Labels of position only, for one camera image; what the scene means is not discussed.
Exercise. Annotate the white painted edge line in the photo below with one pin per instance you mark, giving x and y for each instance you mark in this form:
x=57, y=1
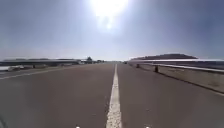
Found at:
x=114, y=100

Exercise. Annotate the tree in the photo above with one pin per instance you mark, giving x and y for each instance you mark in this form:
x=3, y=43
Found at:
x=89, y=60

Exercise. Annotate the grey asphalt road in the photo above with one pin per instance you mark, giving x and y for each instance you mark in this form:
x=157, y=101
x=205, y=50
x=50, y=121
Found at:
x=76, y=96

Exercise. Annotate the dark hill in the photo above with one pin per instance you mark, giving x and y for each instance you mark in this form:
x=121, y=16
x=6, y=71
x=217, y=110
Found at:
x=166, y=56

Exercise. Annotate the white painted side line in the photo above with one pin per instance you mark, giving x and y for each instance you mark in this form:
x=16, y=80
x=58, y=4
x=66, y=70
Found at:
x=30, y=73

